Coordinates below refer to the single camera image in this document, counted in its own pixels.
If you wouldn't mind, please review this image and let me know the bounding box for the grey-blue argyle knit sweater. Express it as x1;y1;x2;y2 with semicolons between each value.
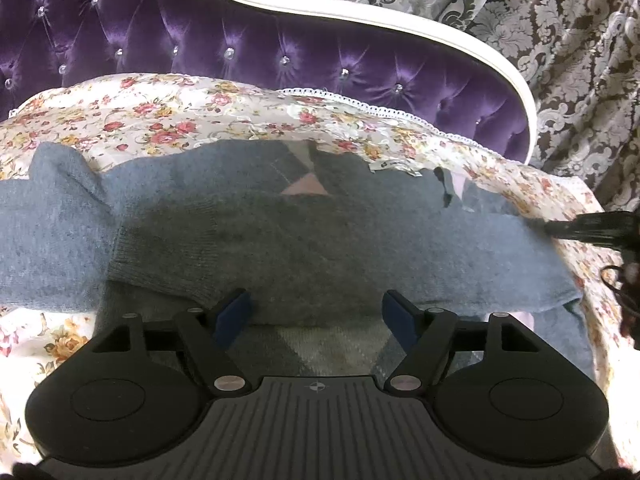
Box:
0;139;596;381

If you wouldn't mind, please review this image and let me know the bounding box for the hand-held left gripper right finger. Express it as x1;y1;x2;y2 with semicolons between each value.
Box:
381;290;538;395

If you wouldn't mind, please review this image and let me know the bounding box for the floral satin blanket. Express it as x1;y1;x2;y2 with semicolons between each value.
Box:
0;72;640;466

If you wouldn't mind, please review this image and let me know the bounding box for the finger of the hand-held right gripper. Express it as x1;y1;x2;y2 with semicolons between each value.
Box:
544;215;601;248

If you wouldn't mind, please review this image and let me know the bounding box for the black cable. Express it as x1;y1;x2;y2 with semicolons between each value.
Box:
601;262;632;306

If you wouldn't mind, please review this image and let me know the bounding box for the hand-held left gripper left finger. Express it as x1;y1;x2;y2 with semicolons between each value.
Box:
92;287;261;395

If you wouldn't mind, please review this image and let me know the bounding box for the brown damask curtain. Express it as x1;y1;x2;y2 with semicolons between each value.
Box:
207;0;640;211

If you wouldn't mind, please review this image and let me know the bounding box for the purple tufted headboard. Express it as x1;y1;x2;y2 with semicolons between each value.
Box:
0;0;538;166

